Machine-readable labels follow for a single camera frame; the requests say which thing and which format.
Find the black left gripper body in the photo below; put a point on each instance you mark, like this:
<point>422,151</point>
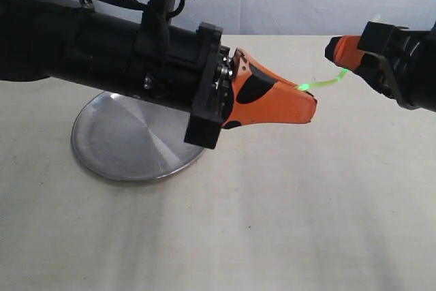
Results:
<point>184,70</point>

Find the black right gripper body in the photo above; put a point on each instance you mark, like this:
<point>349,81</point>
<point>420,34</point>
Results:
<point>406,63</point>

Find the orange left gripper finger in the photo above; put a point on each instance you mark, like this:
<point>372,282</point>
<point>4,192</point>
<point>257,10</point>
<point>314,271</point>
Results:
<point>265,79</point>
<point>260,100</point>

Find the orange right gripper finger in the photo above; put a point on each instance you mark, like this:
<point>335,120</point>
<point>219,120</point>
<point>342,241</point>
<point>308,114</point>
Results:
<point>343,51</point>

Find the green glow stick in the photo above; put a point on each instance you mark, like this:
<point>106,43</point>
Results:
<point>325,83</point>

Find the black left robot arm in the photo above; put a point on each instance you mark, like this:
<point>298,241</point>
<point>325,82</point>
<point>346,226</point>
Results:
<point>64,39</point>

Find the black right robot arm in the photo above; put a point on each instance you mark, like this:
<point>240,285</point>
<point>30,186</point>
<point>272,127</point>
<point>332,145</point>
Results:
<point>394,61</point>

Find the round stainless steel plate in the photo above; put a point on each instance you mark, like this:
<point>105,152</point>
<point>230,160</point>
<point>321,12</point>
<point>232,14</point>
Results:
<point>127,140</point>

